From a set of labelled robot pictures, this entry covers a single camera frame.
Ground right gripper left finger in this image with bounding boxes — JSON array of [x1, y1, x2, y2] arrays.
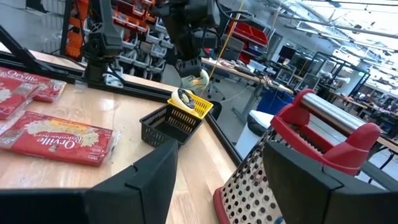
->
[[83, 139, 180, 224]]

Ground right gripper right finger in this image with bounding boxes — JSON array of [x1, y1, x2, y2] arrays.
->
[[262, 141, 345, 224]]

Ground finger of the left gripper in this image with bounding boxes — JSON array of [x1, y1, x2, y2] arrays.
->
[[176, 58, 203, 79]]

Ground green print tape roll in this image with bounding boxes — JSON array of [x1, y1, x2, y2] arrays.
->
[[181, 68, 210, 92]]

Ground black print tape roll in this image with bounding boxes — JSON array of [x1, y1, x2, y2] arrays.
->
[[170, 88, 197, 113]]

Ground red popcorn bag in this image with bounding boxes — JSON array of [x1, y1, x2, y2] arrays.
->
[[0, 82, 40, 121], [0, 67, 67, 103], [0, 110, 121, 167]]

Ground yellow plastic basket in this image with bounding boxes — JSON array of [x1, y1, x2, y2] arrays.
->
[[167, 91, 215, 121]]

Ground red metal box grater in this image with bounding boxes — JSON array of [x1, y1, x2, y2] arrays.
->
[[213, 88, 382, 224]]

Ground red storage bins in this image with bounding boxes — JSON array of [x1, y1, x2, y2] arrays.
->
[[228, 20, 270, 47]]

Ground cluttered workbench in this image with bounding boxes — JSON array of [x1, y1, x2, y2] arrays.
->
[[201, 57, 296, 96]]

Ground black plastic basket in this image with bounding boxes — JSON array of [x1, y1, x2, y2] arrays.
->
[[139, 104, 205, 149]]

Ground blue bin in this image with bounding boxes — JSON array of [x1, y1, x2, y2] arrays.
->
[[256, 88, 295, 116]]

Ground yellow cable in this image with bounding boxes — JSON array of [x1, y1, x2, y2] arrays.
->
[[200, 0, 246, 97]]

